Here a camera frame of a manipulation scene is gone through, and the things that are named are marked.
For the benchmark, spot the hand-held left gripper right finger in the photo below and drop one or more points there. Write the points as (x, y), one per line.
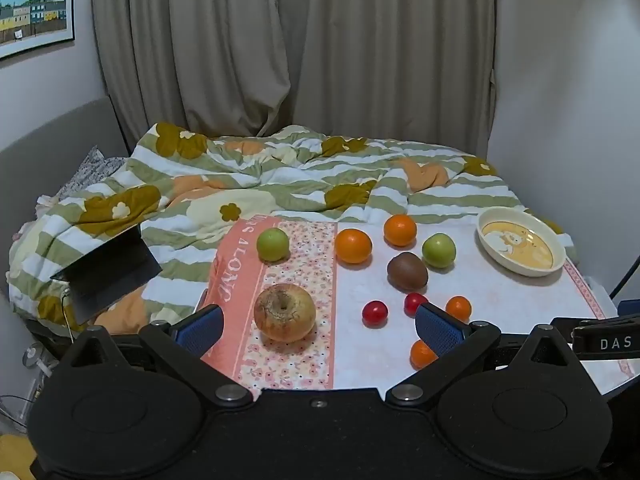
(439, 331)

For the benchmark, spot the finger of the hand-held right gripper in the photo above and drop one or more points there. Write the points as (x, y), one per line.
(595, 321)

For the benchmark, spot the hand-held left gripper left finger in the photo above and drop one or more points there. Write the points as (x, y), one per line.
(201, 334)

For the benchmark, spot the small mandarin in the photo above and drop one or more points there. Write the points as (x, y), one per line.
(458, 308)
(421, 355)

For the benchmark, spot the red cherry tomato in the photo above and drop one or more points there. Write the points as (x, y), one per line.
(375, 313)
(413, 301)

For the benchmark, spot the brown kiwi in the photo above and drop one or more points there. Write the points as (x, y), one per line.
(407, 271)

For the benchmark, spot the large blemished red-yellow apple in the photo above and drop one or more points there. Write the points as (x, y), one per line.
(284, 314)

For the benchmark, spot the cream plate with yellow print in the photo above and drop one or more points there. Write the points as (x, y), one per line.
(522, 249)

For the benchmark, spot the green apple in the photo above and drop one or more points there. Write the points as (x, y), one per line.
(438, 250)
(273, 245)

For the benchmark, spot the dark blue cloth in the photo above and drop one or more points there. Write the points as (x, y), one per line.
(630, 307)

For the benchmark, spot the orange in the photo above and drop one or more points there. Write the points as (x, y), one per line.
(400, 230)
(353, 246)

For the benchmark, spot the dark open laptop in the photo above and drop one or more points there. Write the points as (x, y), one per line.
(107, 275)

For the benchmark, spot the green striped floral blanket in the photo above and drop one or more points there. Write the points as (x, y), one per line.
(260, 180)

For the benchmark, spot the grey patterned pillow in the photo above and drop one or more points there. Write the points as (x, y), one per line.
(90, 167)

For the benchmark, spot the grey bed headboard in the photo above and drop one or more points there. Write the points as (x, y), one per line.
(45, 145)

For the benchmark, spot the beige curtain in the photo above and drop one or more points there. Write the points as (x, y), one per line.
(300, 50)

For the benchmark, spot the framed wall poster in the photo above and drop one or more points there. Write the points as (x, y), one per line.
(35, 5)

